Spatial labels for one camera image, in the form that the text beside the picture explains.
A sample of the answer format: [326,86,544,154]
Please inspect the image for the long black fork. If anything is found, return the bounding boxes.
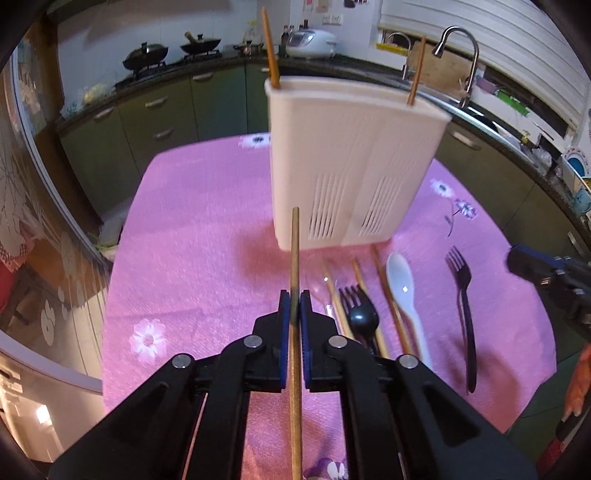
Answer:
[446,247,478,393]

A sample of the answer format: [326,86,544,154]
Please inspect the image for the steel kitchen faucet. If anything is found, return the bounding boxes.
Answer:
[431,26,480,109]

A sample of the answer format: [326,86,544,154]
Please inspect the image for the green kitchen cabinets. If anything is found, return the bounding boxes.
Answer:
[56,59,590,259]

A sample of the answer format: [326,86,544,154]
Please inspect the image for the person's right hand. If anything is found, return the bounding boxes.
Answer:
[563,343,591,420]

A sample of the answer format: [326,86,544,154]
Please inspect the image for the small black fork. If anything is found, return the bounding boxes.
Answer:
[339,285,379,355]

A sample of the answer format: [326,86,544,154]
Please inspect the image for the pink floral tablecloth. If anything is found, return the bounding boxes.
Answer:
[101,132,558,480]

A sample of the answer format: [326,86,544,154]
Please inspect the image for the white plastic spoon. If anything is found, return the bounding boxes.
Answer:
[386,252,433,368]

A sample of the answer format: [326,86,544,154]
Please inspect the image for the white plastic utensil holder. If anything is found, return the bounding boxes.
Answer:
[264,76,452,251]

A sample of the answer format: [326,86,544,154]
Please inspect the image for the wooden cutting board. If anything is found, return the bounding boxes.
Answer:
[420,43,479,100]

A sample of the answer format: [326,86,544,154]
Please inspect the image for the white window blind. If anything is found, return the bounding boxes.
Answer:
[379,0,590,129]

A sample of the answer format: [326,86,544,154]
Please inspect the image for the small secondary faucet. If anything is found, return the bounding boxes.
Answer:
[385,31,413,79]

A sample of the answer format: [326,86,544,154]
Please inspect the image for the small steel pot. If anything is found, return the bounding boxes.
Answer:
[233,40,263,57]

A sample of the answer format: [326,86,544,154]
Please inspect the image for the white rice cooker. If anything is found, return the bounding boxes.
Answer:
[286,29,339,59]

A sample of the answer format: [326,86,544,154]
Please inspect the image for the black pan with lid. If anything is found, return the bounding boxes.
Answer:
[181,31,221,56]

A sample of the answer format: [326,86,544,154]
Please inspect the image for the black wok with lid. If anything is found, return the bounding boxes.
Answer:
[122,42,168,72]

